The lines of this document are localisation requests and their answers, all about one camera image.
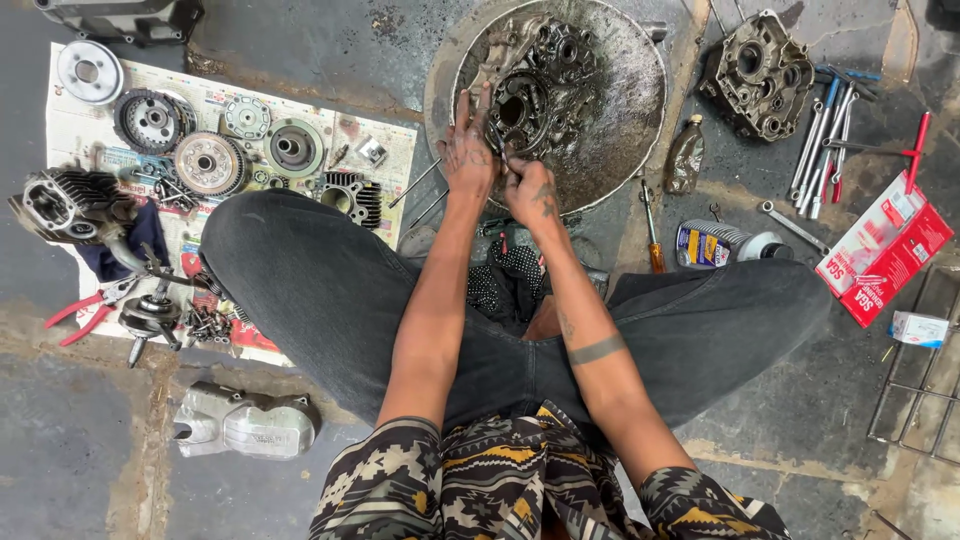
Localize steel crankshaft assembly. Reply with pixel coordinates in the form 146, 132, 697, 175
118, 266, 185, 369

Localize small square metal part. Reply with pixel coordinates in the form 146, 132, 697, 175
354, 135, 389, 168

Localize dirty grey crankcase half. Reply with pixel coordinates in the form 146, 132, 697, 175
697, 9, 816, 144

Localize grey engine oil bottle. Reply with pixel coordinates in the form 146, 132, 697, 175
675, 219, 795, 270

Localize red and white parts box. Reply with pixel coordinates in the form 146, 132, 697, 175
815, 171, 955, 329

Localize thin steel rod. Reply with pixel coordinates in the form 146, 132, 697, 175
387, 157, 444, 210
408, 187, 451, 230

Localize person's left hand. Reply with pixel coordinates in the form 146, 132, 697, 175
437, 81, 502, 201

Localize person's black jeans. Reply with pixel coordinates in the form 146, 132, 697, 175
198, 187, 834, 436

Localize bunch of steel socket wrenches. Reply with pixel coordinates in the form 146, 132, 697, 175
787, 63, 882, 220

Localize black dotted cloth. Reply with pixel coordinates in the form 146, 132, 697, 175
466, 240, 549, 335

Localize finned engine cylinder block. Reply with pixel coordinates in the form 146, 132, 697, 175
315, 171, 384, 230

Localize grey clutch drum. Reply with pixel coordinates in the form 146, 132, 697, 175
262, 117, 326, 179

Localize person's patterned shirt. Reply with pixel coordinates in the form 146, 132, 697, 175
307, 401, 792, 540

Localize finned engine cylinder head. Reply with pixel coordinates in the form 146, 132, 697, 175
7, 168, 140, 245

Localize bent metal kick lever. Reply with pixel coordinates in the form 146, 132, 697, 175
105, 225, 219, 294

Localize ribbed clutch hub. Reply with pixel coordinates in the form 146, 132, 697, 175
174, 131, 249, 198

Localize small silver clutch plate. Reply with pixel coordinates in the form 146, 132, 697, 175
222, 94, 273, 141

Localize small dark hand tool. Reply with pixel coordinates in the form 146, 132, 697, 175
487, 123, 511, 168

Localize red T-handle wrench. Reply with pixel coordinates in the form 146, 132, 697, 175
822, 112, 932, 196

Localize silver round cover disc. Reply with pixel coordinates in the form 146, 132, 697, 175
57, 39, 125, 106

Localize heap of small engine parts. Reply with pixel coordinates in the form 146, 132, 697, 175
131, 161, 200, 213

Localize pile of small bolts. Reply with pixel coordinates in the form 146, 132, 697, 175
182, 303, 234, 346

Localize toothed clutch basket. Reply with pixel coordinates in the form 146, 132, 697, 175
112, 88, 198, 156

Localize red handled pliers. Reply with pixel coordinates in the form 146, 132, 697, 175
43, 273, 140, 348

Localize person's right hand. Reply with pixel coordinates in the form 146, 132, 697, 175
501, 153, 561, 234

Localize dark engine cover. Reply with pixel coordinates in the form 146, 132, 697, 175
33, 0, 205, 46

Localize brown plastic oil bottle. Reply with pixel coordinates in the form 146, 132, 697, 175
663, 114, 706, 198

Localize navy blue cloth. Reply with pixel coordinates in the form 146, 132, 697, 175
75, 198, 172, 284

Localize small white cardboard box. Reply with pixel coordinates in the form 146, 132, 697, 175
888, 311, 950, 348

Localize spread newspaper sheet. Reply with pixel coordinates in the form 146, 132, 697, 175
45, 41, 418, 369

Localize orange handled screwdriver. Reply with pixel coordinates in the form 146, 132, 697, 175
639, 178, 667, 275

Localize steel combination spanner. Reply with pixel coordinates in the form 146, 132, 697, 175
757, 200, 831, 256

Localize silver engine side cover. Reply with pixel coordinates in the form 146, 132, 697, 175
172, 381, 324, 460

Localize oily engine crankcase half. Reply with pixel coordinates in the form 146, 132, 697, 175
468, 11, 601, 162

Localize metal wire rack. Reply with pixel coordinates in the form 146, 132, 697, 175
866, 266, 960, 466

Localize round metal wash basin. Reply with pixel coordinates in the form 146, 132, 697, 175
423, 0, 670, 217

